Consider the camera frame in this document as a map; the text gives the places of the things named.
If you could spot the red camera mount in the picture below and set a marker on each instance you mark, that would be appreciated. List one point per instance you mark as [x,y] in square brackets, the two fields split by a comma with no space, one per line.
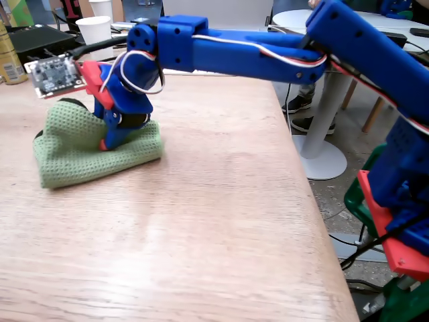
[95,80]

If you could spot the black flat box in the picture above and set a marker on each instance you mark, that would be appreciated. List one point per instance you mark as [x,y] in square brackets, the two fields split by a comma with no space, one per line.
[37,40]

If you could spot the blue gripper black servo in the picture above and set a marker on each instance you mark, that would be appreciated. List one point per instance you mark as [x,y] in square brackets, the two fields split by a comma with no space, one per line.
[118,131]

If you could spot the camera circuit board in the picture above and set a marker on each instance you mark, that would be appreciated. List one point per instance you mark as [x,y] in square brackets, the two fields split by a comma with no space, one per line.
[55,75]

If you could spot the small white paper cup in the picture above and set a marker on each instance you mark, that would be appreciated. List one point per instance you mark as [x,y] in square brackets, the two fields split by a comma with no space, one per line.
[100,7]

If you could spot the wooden chair leg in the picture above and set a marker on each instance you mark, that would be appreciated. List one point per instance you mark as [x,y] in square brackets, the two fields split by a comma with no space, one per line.
[372,115]
[349,94]

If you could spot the white round pedestal table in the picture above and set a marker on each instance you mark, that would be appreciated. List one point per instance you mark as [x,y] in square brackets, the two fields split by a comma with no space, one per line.
[321,141]

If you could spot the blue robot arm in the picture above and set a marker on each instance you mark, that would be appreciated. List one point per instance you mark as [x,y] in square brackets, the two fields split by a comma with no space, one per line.
[395,7]

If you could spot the grey white panel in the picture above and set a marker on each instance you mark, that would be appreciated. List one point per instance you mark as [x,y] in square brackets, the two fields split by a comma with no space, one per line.
[228,10]

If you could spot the green table clamp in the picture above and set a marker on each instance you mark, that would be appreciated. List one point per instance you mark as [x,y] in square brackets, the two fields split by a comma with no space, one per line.
[407,302]

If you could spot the blue SO-100 robot arm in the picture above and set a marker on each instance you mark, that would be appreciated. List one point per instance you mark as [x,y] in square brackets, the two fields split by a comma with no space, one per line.
[234,53]

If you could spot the yellow can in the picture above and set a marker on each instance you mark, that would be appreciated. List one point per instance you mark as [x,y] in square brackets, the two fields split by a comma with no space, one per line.
[11,63]

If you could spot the black device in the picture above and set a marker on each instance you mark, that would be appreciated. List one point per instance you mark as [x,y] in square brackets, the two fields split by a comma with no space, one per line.
[420,32]

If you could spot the green waffle cloth black trim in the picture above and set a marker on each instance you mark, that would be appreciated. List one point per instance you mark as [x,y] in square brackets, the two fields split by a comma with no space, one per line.
[77,151]

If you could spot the large white paper cup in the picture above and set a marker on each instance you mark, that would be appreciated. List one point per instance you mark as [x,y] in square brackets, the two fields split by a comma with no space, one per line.
[95,33]

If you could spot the red robot base plate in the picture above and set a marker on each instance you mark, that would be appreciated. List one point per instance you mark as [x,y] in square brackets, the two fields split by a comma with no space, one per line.
[399,251]

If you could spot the black item pink letter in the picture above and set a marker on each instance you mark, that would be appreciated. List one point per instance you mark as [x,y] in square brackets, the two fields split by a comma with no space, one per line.
[72,11]

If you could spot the yellow green carton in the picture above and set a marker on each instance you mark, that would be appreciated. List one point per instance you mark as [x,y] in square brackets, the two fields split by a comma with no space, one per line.
[16,11]

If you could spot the dark sneaker white sole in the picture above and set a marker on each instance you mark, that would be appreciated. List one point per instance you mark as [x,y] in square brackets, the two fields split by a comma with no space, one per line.
[298,104]
[308,124]

